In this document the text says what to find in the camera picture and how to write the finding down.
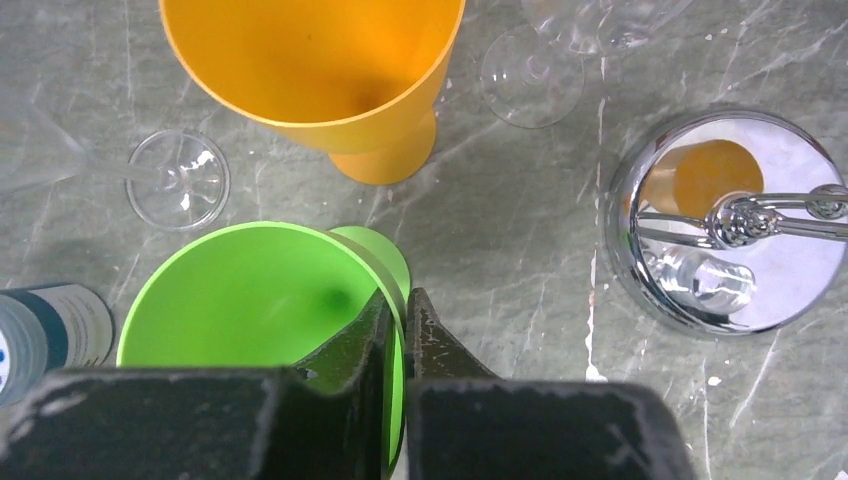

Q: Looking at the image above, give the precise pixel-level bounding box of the left orange plastic goblet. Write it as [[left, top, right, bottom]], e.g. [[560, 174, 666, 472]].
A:
[[159, 0, 465, 185]]

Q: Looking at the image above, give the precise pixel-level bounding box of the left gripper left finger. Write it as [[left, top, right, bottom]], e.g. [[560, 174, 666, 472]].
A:
[[1, 292, 394, 479]]

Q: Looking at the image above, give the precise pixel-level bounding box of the clear wine glass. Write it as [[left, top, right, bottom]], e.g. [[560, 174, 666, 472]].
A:
[[1, 85, 231, 232], [480, 1, 691, 129]]

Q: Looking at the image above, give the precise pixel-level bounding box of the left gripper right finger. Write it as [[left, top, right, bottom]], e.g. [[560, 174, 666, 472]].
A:
[[405, 288, 695, 479]]

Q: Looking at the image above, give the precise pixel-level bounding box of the green plastic goblet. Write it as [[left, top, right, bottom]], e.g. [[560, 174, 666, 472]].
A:
[[116, 221, 412, 475]]

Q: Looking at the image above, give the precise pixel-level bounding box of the chrome wine glass rack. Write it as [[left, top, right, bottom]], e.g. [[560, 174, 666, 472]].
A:
[[604, 105, 847, 336]]

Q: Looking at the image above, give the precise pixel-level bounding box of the clear wine glass far left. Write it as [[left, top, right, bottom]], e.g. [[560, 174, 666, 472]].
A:
[[1, 85, 231, 232]]

